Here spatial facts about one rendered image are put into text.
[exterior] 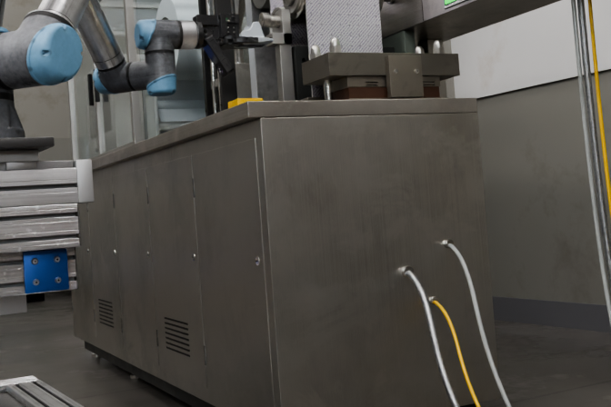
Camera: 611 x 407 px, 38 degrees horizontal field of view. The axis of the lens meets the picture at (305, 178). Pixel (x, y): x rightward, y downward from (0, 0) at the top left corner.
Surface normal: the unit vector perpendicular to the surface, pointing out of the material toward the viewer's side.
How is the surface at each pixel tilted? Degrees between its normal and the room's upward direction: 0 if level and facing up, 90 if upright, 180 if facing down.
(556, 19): 90
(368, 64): 90
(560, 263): 90
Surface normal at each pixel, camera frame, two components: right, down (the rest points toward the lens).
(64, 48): 0.91, 0.02
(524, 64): -0.87, 0.05
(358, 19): 0.43, -0.06
